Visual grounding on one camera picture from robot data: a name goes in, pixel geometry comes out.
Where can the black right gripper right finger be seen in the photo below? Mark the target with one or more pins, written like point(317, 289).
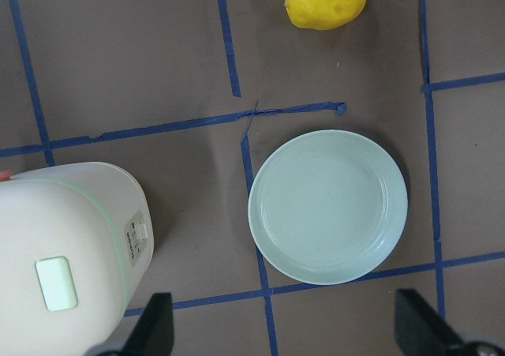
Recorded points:
point(419, 330)

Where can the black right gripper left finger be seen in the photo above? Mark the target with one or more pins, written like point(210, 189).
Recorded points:
point(152, 335)

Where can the white rice cooker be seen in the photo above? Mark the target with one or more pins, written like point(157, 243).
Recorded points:
point(76, 240)

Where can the light green plate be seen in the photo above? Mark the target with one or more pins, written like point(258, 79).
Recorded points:
point(327, 207)

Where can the yellow lemon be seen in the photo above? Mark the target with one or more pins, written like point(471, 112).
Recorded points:
point(323, 15)

